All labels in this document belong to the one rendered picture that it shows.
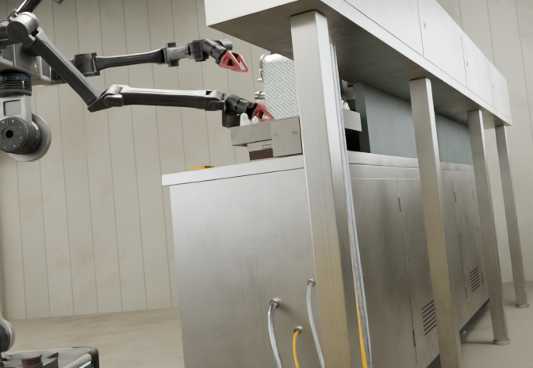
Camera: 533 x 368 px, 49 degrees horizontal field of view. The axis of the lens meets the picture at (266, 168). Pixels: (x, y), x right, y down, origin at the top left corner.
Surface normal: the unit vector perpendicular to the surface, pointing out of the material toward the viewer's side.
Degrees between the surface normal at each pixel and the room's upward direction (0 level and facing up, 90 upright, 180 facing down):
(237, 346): 90
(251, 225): 90
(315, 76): 90
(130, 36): 90
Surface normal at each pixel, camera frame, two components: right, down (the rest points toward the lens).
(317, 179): -0.48, -0.02
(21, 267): -0.13, -0.06
